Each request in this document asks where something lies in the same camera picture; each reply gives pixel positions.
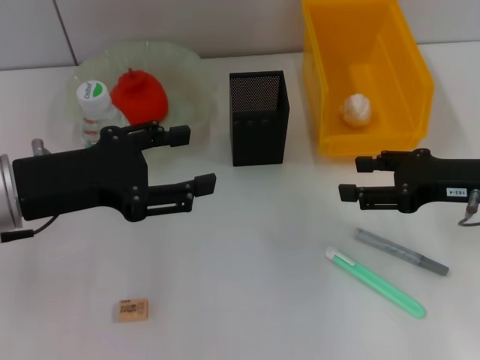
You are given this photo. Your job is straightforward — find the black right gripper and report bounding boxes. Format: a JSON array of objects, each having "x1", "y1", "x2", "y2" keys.
[{"x1": 338, "y1": 148, "x2": 480, "y2": 214}]

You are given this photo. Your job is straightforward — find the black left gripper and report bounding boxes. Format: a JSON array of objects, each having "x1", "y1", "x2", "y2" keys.
[{"x1": 13, "y1": 121, "x2": 191, "y2": 223}]

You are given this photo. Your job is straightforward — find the red-orange knitted orange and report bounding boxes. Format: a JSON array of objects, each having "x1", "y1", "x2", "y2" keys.
[{"x1": 110, "y1": 68, "x2": 169, "y2": 131}]

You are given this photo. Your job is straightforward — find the white paper ball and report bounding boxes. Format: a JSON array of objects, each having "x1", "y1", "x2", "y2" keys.
[{"x1": 339, "y1": 93, "x2": 374, "y2": 127}]

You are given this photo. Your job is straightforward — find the clear green-label plastic bottle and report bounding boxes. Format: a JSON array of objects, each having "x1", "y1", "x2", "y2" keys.
[{"x1": 76, "y1": 79, "x2": 131, "y2": 150}]

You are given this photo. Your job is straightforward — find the small tan eraser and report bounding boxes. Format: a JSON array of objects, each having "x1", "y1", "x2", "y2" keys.
[{"x1": 112, "y1": 298, "x2": 150, "y2": 323}]

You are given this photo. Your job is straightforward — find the green glass fruit plate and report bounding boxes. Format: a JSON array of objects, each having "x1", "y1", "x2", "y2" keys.
[{"x1": 66, "y1": 40, "x2": 218, "y2": 163}]

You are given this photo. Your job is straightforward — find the black mesh pen holder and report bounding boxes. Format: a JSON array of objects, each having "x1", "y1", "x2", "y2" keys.
[{"x1": 229, "y1": 70, "x2": 291, "y2": 167}]

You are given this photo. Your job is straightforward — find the grey marker pen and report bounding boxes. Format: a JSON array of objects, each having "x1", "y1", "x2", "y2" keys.
[{"x1": 354, "y1": 227, "x2": 450, "y2": 278}]

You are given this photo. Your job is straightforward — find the yellow plastic bin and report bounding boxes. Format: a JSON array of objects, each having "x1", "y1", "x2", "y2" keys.
[{"x1": 301, "y1": 0, "x2": 436, "y2": 158}]

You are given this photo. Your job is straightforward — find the right wrist connector cable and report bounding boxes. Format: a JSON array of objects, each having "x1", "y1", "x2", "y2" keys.
[{"x1": 457, "y1": 189, "x2": 480, "y2": 228}]

